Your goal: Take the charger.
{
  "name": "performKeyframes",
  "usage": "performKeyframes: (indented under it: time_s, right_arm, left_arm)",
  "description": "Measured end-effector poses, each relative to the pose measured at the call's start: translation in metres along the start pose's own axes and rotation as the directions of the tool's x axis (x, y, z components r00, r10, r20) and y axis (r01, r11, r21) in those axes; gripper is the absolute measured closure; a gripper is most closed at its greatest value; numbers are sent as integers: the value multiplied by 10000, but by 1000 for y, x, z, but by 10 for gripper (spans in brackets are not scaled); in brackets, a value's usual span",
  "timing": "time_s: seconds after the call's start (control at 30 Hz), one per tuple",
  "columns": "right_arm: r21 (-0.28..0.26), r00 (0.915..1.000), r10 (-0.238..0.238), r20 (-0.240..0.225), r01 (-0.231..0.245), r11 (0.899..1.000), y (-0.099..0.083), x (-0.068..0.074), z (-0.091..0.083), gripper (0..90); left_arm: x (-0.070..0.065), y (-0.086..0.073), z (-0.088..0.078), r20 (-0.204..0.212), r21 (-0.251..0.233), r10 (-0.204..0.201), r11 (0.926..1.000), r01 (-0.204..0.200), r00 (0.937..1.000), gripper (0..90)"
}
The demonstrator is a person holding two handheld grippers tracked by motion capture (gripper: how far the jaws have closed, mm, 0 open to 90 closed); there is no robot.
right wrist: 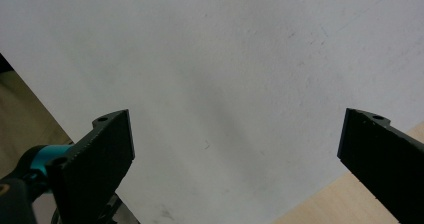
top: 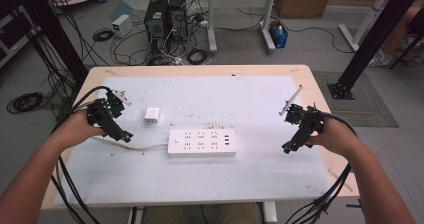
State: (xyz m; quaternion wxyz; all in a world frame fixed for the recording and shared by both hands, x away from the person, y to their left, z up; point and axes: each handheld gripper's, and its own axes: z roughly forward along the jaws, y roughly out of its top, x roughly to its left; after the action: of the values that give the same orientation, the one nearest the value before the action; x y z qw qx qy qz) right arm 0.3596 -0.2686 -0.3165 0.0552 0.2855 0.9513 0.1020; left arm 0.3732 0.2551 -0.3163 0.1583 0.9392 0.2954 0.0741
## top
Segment person's left hand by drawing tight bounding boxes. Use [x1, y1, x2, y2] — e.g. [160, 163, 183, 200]
[58, 110, 106, 149]

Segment small white box device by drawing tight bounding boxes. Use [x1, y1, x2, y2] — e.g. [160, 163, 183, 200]
[111, 13, 135, 39]

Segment black metal post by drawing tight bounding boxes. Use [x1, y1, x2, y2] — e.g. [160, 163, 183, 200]
[327, 0, 424, 101]
[9, 0, 90, 85]

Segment left gripper black cables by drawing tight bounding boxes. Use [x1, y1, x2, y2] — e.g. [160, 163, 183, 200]
[49, 85, 113, 224]

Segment person's right hand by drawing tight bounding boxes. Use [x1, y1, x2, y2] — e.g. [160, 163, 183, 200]
[306, 117, 360, 159]

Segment cardboard box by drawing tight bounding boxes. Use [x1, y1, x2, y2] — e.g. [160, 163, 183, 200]
[274, 0, 336, 19]

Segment white metal stand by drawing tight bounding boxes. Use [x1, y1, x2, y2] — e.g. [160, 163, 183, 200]
[337, 0, 395, 53]

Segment right gripper black cables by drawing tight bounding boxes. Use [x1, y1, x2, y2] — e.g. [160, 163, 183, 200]
[284, 112, 358, 224]

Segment gripper black cables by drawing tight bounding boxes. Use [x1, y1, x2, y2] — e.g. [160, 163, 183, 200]
[49, 85, 113, 224]
[284, 112, 358, 224]

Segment coiled black cable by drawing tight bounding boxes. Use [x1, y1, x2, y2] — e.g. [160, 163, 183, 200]
[92, 27, 115, 43]
[6, 91, 45, 115]
[186, 48, 210, 66]

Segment white charger plug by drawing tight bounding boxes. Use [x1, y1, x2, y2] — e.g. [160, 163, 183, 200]
[143, 106, 161, 124]

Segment black computer tower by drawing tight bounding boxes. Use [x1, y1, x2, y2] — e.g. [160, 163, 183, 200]
[143, 0, 170, 58]
[167, 0, 189, 46]

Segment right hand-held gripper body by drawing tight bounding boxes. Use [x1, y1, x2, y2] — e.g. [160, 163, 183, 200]
[279, 84, 324, 149]

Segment grey floor mat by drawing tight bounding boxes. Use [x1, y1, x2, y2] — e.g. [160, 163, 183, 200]
[312, 70, 400, 129]

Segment white power strip cable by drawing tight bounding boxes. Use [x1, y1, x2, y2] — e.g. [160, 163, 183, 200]
[92, 135, 170, 152]

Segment white table mat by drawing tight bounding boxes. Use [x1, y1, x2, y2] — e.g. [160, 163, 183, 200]
[53, 75, 332, 207]

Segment light wooden table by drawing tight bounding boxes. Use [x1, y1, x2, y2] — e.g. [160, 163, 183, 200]
[41, 64, 361, 212]

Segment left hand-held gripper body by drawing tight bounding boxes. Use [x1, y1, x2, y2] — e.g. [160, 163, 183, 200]
[87, 88, 133, 142]

